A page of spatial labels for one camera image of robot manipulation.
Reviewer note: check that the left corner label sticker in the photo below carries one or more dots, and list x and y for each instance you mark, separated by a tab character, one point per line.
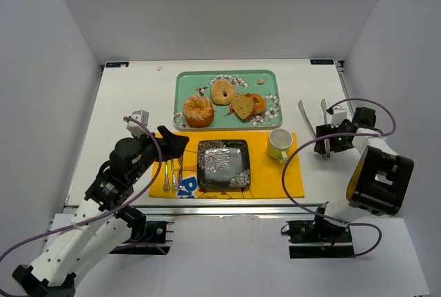
123	64

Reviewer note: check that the iridescent spoon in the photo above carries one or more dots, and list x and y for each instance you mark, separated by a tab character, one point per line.
174	179

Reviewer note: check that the pale speckled bagel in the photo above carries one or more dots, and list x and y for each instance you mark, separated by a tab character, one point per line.
222	92

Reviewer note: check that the right corner label sticker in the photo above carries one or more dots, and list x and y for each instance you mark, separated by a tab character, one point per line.
321	61

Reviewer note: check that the black floral square plate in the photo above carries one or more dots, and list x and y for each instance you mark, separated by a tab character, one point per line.
223	163

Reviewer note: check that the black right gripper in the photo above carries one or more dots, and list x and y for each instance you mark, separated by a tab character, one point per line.
326	136

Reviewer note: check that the pale green mug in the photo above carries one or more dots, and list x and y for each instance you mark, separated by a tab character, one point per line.
279	143

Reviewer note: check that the metal serving tongs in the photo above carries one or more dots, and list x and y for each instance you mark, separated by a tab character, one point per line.
311	129

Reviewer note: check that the green floral tray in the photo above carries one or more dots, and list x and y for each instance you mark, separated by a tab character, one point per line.
262	82

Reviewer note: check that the brown bread slice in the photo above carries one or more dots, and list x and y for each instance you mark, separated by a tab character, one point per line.
243	107

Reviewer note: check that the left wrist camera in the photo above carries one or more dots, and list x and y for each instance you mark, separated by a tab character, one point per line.
136	123

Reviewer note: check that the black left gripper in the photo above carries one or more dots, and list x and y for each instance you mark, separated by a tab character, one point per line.
167	143

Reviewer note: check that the iridescent knife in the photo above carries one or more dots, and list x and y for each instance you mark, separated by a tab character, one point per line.
180	171

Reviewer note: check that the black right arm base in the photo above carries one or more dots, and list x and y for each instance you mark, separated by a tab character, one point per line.
317	239

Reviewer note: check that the yellow placemat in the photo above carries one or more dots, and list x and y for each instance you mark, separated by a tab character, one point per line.
265	171

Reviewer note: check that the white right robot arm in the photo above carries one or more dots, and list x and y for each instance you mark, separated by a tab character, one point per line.
381	178

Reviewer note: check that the sugar-crusted round bun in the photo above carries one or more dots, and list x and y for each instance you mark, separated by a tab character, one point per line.
198	111

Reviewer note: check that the iridescent fork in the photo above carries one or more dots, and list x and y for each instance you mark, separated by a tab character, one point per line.
166	185

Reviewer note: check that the glazed orange donut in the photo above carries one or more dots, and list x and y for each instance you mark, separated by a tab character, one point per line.
259	101

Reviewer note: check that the corner label sticker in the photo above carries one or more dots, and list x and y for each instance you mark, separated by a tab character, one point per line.
123	64
321	61

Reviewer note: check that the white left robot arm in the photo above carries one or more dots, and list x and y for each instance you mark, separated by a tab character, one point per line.
103	220

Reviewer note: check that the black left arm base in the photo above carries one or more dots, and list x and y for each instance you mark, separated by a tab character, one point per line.
154	238

